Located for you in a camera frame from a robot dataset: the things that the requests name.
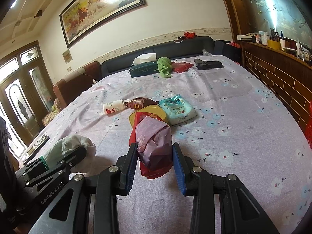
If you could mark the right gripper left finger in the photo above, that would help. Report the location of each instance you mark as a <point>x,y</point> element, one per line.
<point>69,211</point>

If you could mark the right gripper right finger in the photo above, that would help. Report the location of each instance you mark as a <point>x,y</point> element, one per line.
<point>239,211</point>

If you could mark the white green-trimmed sock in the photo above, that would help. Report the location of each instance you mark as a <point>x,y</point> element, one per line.
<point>67,145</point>

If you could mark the purple red plastic bag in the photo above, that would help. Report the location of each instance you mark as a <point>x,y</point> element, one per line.
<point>154,146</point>

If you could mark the black phone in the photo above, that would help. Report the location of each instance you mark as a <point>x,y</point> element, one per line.
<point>33,150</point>

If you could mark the floral pink tablecloth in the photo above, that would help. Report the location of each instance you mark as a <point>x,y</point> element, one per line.
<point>241,127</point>

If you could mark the wooden glass door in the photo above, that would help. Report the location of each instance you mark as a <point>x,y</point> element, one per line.
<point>26,96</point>

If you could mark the red plastic basket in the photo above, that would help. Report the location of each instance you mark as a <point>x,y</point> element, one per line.
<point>308,130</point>

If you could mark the white toothpaste tube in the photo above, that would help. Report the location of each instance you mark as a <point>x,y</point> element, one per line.
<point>115,106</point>

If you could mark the yellow round lid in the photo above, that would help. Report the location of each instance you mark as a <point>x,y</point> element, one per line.
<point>154,111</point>

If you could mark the brown armchair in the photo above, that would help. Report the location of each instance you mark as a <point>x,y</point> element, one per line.
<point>71,86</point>

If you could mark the teal wet wipes pack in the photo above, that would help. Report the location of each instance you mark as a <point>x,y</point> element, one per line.
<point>177,109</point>

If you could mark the brown snack wrapper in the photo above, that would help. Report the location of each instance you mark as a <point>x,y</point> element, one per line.
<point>139,103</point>

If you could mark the wooden brick-pattern cabinet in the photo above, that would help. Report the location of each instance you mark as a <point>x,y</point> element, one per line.
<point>288,77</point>

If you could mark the black toy gun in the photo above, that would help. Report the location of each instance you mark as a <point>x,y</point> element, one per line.
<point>206,65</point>

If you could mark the red flat pouch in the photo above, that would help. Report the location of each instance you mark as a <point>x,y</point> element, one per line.
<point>180,67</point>

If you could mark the green crumpled cloth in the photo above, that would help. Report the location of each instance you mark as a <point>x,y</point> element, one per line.
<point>164,67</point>

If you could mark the dark green tissue box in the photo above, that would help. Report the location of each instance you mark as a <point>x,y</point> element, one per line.
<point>144,64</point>

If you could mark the black sofa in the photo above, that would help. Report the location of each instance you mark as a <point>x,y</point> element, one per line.
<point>185,49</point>

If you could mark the red item on sofa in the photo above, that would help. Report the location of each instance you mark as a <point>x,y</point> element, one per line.
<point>189,35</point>

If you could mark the framed horse painting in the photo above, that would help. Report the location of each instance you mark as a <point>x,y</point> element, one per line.
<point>81,17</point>

